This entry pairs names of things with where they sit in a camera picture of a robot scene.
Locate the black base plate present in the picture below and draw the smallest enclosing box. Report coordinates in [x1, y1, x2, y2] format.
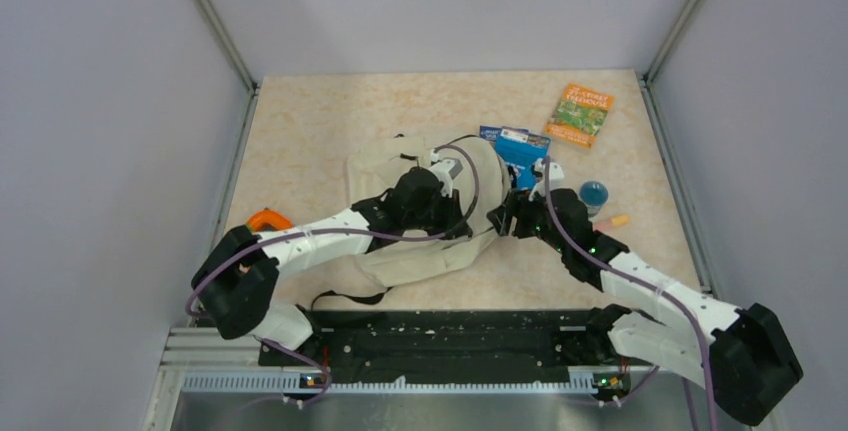
[296, 308, 639, 387]

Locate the pink orange marker pen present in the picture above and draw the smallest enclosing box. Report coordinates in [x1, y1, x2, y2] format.
[593, 214, 630, 232]

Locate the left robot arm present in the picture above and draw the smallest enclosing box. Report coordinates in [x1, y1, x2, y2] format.
[190, 159, 472, 365]

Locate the orange paperback book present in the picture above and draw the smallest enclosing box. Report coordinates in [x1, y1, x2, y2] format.
[542, 83, 615, 149]

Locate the blue lidded jar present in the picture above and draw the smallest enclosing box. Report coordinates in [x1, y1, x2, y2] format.
[578, 181, 609, 218]

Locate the beige canvas backpack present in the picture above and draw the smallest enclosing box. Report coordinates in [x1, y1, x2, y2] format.
[348, 135, 510, 306]

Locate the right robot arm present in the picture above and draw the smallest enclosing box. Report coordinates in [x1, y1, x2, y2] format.
[487, 189, 804, 427]

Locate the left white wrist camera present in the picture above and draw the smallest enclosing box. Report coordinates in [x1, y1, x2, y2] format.
[428, 149, 463, 197]

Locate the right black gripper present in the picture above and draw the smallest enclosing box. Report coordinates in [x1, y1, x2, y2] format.
[487, 184, 569, 254]

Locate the blue and white booklet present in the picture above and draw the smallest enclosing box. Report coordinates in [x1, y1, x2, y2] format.
[478, 125, 502, 144]

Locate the orange tape dispenser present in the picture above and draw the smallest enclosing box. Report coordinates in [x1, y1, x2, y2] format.
[246, 208, 293, 232]

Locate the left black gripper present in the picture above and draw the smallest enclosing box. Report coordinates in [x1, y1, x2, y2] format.
[404, 186, 471, 241]

